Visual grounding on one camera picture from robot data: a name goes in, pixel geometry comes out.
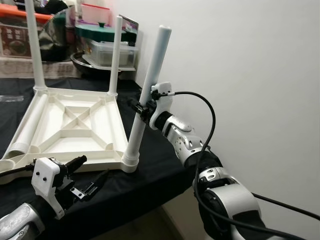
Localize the green pot lid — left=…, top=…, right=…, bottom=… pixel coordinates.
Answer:
left=75, top=22, right=138, bottom=43

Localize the clear plastic container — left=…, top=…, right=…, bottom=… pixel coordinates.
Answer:
left=87, top=40, right=138, bottom=68

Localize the beige cloth covered table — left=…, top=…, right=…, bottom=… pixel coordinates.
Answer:
left=0, top=55, right=81, bottom=78

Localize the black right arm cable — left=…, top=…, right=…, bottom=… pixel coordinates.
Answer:
left=172, top=91, right=320, bottom=240

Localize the dark picture frame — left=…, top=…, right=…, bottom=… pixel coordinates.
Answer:
left=117, top=14, right=140, bottom=33

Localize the white plastic children table top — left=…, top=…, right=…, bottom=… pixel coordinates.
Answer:
left=0, top=85, right=141, bottom=186

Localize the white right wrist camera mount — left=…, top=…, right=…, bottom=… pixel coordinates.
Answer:
left=149, top=82, right=175, bottom=132

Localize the orange lid storage box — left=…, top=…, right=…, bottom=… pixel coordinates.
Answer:
left=0, top=10, right=51, bottom=58

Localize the dark metal basin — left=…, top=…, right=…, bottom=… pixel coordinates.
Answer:
left=70, top=50, right=136, bottom=73

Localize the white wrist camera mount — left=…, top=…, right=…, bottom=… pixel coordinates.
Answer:
left=31, top=157, right=66, bottom=220
left=149, top=82, right=175, bottom=132

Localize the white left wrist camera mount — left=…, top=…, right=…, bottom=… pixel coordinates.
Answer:
left=31, top=157, right=66, bottom=220

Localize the pink box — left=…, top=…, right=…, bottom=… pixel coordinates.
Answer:
left=80, top=2, right=113, bottom=26

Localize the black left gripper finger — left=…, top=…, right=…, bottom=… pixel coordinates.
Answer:
left=60, top=154, right=88, bottom=174
left=70, top=170, right=109, bottom=202

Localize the black tablecloth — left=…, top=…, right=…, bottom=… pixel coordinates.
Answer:
left=0, top=77, right=223, bottom=240

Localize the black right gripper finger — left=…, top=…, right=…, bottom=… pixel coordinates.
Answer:
left=127, top=97, right=147, bottom=119

